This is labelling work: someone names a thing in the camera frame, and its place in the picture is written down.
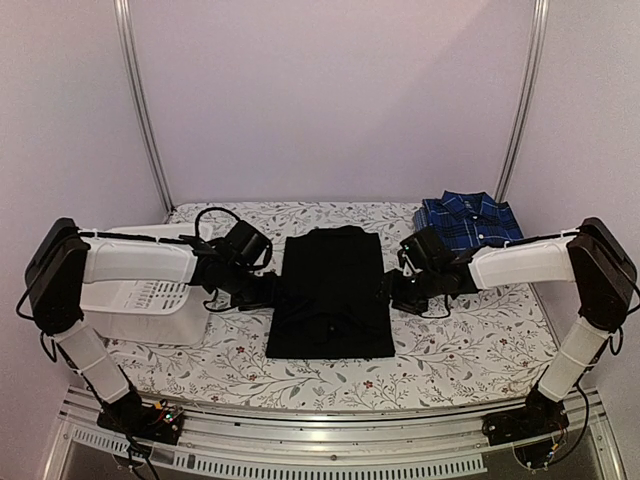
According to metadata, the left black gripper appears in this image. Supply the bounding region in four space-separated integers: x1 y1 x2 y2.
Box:
223 264 288 312

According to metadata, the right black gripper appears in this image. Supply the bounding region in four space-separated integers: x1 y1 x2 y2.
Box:
372 266 442 315

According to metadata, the black long sleeve shirt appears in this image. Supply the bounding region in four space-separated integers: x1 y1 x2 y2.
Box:
265 226 395 360

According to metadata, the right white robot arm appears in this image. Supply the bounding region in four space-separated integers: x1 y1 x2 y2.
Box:
378 217 639 436

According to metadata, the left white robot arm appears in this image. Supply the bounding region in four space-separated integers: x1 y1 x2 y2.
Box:
16 216 276 434

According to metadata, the blue checked folded shirt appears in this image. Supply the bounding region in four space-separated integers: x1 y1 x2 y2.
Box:
413 208 437 245

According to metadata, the blue plaid folded shirt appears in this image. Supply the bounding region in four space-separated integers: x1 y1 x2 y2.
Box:
419 191 524 252

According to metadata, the floral patterned table cloth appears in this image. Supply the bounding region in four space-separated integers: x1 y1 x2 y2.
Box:
99 200 566 413

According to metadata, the white plastic basket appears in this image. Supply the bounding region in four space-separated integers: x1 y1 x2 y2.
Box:
79 224 209 346

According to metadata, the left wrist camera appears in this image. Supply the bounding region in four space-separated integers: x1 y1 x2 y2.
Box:
224 220 273 271

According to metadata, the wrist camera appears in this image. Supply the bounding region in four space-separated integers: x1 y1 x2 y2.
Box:
224 220 273 271
397 227 456 272

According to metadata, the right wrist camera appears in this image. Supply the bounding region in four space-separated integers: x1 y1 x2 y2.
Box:
397 227 456 272

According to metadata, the aluminium front rail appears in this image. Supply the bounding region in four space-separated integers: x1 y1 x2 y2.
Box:
43 387 630 479

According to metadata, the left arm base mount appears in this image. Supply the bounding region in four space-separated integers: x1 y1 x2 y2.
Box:
97 398 184 446

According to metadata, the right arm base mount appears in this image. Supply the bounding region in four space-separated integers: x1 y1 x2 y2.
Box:
481 390 569 446

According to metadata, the left aluminium frame post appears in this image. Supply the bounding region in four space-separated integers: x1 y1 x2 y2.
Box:
113 0 174 214

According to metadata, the aluminium frame post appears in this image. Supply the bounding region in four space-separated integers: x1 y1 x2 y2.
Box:
494 0 550 202
113 0 174 214

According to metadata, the right aluminium frame post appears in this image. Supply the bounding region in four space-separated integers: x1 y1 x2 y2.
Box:
494 0 550 202

